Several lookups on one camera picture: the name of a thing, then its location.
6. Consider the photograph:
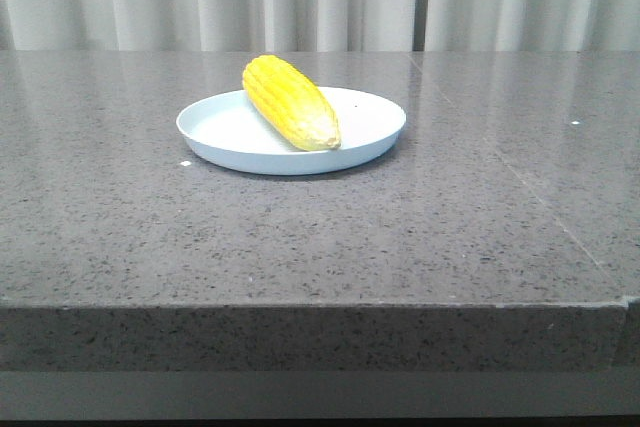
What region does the yellow corn cob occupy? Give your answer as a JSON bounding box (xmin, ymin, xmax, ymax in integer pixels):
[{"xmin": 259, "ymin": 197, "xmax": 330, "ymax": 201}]
[{"xmin": 242, "ymin": 54, "xmax": 342, "ymax": 151}]

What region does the light blue round plate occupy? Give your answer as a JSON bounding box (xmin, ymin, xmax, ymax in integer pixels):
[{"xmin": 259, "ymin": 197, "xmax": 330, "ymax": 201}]
[{"xmin": 176, "ymin": 87, "xmax": 406, "ymax": 176}]

